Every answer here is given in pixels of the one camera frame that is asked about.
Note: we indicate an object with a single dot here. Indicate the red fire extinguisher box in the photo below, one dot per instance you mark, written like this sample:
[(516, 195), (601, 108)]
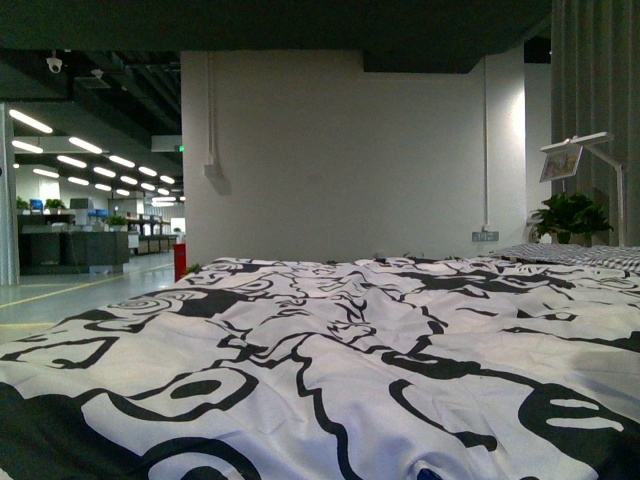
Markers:
[(179, 257)]

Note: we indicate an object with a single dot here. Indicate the black and white bedsheet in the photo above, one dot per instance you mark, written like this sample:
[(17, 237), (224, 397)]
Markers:
[(397, 369)]

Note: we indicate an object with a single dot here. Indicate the small framed picture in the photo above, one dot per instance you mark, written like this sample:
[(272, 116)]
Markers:
[(561, 164)]

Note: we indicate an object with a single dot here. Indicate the green potted plant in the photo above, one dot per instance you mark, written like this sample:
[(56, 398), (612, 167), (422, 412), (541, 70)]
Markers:
[(570, 217)]

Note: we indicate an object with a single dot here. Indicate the dark office counter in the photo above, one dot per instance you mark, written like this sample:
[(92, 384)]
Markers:
[(73, 253)]

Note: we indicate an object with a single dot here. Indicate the white desk lamp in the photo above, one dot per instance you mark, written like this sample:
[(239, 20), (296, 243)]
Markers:
[(589, 143)]

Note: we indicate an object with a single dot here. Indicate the striped grey pillow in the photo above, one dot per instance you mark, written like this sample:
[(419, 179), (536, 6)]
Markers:
[(601, 256)]

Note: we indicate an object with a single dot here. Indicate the grey curtain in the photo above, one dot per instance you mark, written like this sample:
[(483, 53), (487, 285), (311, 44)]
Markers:
[(595, 84)]

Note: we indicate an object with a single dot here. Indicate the grey wall power outlet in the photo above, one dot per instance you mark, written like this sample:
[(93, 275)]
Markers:
[(485, 236)]

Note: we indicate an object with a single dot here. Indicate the white ceiling security camera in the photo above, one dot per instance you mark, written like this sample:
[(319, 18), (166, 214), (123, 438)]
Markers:
[(54, 63)]

